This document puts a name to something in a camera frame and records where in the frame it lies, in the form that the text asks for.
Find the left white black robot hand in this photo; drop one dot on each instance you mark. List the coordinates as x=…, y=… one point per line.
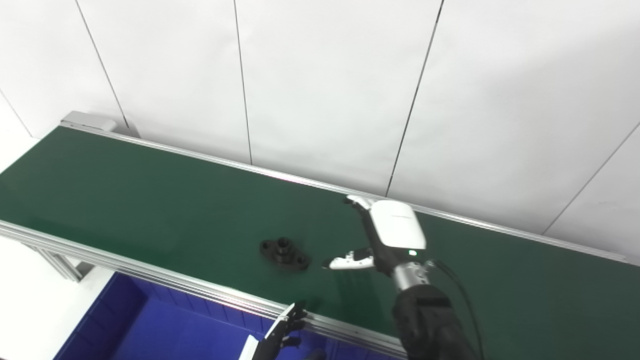
x=272, y=345

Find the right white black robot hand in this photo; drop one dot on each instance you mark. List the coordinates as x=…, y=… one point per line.
x=397, y=227

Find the black flanged metal part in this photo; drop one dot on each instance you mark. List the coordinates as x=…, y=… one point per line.
x=285, y=252

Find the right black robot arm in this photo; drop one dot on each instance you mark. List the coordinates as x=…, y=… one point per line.
x=430, y=320

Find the blue plastic bin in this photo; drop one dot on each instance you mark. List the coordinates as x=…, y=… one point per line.
x=150, y=330

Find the green conveyor belt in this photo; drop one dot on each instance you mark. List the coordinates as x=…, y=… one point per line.
x=150, y=272
x=150, y=200

